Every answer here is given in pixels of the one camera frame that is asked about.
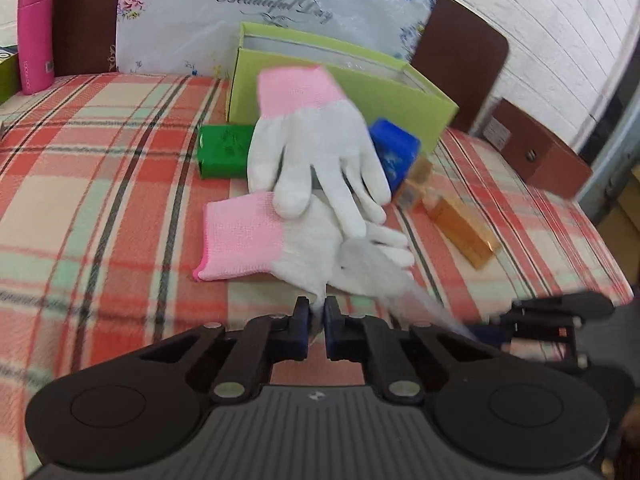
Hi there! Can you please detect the blue box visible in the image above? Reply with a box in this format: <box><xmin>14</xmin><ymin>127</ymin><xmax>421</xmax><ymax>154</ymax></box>
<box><xmin>368</xmin><ymin>117</ymin><xmax>422</xmax><ymax>194</ymax></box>

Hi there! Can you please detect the brown bed headboard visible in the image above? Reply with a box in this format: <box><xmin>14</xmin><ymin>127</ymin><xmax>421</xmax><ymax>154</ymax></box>
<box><xmin>45</xmin><ymin>0</ymin><xmax>511</xmax><ymax>134</ymax></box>

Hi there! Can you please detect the brown cardboard box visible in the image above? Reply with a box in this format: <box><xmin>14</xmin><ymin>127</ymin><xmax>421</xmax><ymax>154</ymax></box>
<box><xmin>482</xmin><ymin>98</ymin><xmax>594</xmax><ymax>200</ymax></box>

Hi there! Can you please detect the white glove pink cuff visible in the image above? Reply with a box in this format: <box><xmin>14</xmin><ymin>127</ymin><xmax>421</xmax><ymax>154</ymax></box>
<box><xmin>192</xmin><ymin>191</ymin><xmax>476</xmax><ymax>346</ymax></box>
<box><xmin>247</xmin><ymin>65</ymin><xmax>393</xmax><ymax>239</ymax></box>

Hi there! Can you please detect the plaid blanket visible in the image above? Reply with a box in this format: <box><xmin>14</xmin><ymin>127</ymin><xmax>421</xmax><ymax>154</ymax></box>
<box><xmin>0</xmin><ymin>72</ymin><xmax>633</xmax><ymax>461</ymax></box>

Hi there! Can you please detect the cardboard carton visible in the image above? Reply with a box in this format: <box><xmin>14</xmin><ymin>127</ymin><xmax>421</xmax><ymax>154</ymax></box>
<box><xmin>597</xmin><ymin>165</ymin><xmax>640</xmax><ymax>282</ymax></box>

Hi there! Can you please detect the small green open box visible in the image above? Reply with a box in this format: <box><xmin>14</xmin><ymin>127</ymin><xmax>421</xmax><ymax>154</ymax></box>
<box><xmin>0</xmin><ymin>49</ymin><xmax>24</xmax><ymax>104</ymax></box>

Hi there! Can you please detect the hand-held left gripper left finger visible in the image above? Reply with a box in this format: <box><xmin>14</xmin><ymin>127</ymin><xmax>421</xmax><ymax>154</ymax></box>
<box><xmin>120</xmin><ymin>296</ymin><xmax>311</xmax><ymax>405</ymax></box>

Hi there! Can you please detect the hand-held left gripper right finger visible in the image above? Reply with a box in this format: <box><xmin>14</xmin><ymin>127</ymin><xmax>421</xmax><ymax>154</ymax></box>
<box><xmin>324</xmin><ymin>297</ymin><xmax>506</xmax><ymax>404</ymax></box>

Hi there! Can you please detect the large light green box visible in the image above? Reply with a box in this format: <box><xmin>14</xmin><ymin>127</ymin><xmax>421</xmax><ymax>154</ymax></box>
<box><xmin>227</xmin><ymin>21</ymin><xmax>460</xmax><ymax>154</ymax></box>

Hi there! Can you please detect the gold box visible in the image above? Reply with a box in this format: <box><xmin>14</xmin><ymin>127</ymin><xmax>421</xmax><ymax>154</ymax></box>
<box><xmin>397</xmin><ymin>157</ymin><xmax>434</xmax><ymax>209</ymax></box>
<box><xmin>427</xmin><ymin>195</ymin><xmax>501</xmax><ymax>269</ymax></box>

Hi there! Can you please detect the floral printed pillow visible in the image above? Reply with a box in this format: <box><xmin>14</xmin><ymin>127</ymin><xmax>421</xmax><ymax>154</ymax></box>
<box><xmin>116</xmin><ymin>0</ymin><xmax>440</xmax><ymax>82</ymax></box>

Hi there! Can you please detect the grey metal door frame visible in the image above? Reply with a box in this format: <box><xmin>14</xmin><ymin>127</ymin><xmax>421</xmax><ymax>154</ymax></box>
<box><xmin>580</xmin><ymin>72</ymin><xmax>640</xmax><ymax>226</ymax></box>

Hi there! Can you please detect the green cardboard box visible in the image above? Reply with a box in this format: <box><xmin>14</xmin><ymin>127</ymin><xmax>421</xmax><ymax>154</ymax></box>
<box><xmin>197</xmin><ymin>124</ymin><xmax>256</xmax><ymax>180</ymax></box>

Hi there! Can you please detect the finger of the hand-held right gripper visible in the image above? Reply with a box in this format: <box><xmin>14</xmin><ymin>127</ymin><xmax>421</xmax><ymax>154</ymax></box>
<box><xmin>499</xmin><ymin>292</ymin><xmax>616</xmax><ymax>330</ymax></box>
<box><xmin>472</xmin><ymin>324</ymin><xmax>590</xmax><ymax>373</ymax></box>

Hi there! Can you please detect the pink thermos bottle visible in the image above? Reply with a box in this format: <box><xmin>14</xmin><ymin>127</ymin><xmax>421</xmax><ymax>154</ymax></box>
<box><xmin>17</xmin><ymin>0</ymin><xmax>55</xmax><ymax>96</ymax></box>

